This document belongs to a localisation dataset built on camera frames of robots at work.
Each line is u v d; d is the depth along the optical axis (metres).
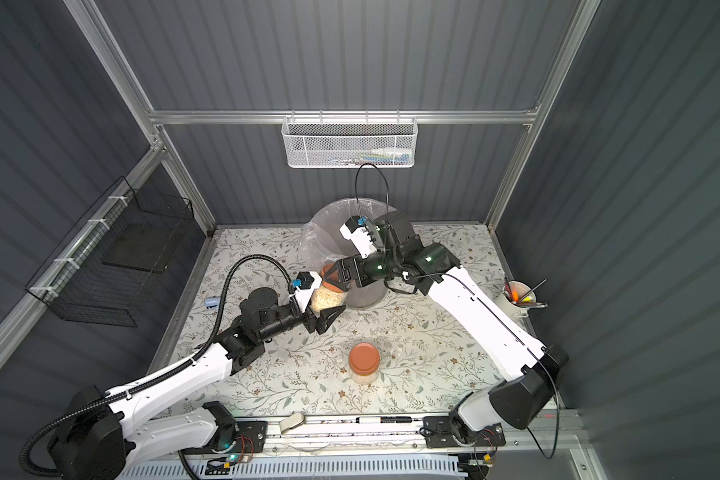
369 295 0.93
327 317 0.66
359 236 0.62
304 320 0.68
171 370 0.48
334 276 0.62
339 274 0.61
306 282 0.62
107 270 0.72
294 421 0.74
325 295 0.69
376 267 0.59
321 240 0.82
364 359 0.77
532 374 0.40
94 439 0.39
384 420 0.76
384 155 0.92
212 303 0.96
